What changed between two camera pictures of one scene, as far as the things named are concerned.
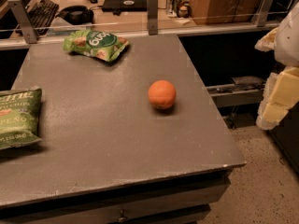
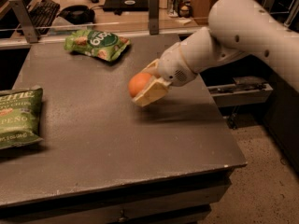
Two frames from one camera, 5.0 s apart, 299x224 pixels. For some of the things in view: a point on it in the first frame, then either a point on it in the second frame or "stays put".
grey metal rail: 244,91 stays put
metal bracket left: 24,20 stays put
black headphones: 75,14 stays put
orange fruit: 162,94 → 137,82
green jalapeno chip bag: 19,117 stays put
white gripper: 289,41 → 172,66
